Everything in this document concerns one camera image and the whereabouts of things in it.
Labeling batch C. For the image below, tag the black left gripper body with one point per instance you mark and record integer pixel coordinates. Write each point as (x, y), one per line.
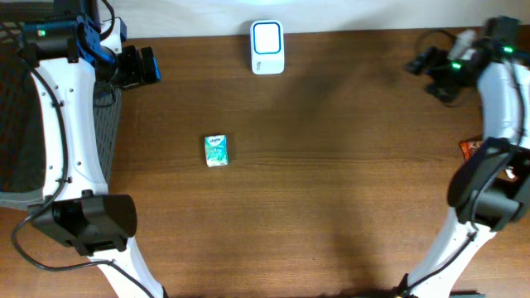
(126, 69)

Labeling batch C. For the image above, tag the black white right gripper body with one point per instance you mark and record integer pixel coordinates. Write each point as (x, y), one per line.
(439, 74)

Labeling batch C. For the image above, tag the orange chocolate bar wrapper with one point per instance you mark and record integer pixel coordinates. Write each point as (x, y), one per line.
(470, 147)

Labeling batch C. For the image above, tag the teal white tissue pack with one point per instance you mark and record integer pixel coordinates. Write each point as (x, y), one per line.
(216, 151)

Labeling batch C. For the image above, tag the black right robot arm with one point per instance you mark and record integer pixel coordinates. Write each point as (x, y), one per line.
(491, 189)

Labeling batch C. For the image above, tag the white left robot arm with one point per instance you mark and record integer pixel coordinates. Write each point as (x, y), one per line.
(101, 229)

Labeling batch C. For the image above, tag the white barcode scanner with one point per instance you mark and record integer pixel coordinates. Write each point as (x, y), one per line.
(267, 47)

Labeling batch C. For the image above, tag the grey plastic mesh basket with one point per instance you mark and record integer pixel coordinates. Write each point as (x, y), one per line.
(25, 124)

